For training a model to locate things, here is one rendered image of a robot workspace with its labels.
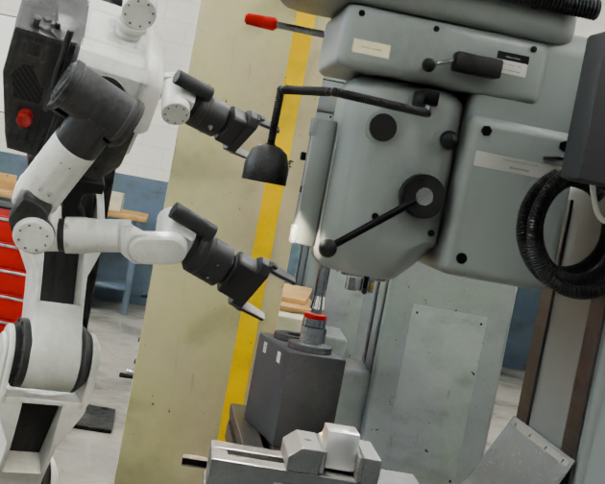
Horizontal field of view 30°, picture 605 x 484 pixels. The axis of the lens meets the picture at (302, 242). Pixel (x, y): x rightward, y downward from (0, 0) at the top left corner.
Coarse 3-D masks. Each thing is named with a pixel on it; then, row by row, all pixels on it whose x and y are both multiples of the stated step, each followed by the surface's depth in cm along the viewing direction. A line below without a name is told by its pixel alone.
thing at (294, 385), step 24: (264, 336) 237; (288, 336) 233; (264, 360) 235; (288, 360) 221; (312, 360) 222; (336, 360) 224; (264, 384) 232; (288, 384) 221; (312, 384) 223; (336, 384) 224; (264, 408) 230; (288, 408) 222; (312, 408) 223; (336, 408) 225; (264, 432) 227; (288, 432) 222
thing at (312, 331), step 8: (304, 320) 226; (312, 320) 225; (304, 328) 226; (312, 328) 225; (320, 328) 226; (304, 336) 226; (312, 336) 226; (320, 336) 226; (312, 344) 226; (320, 344) 227
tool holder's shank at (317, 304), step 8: (320, 264) 226; (320, 272) 226; (328, 272) 227; (320, 280) 226; (320, 288) 226; (320, 296) 226; (312, 304) 226; (320, 304) 226; (312, 312) 227; (320, 312) 227
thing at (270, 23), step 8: (248, 16) 195; (256, 16) 195; (264, 16) 195; (248, 24) 195; (256, 24) 195; (264, 24) 195; (272, 24) 195; (280, 24) 196; (288, 24) 196; (296, 32) 197; (304, 32) 196; (312, 32) 196; (320, 32) 197
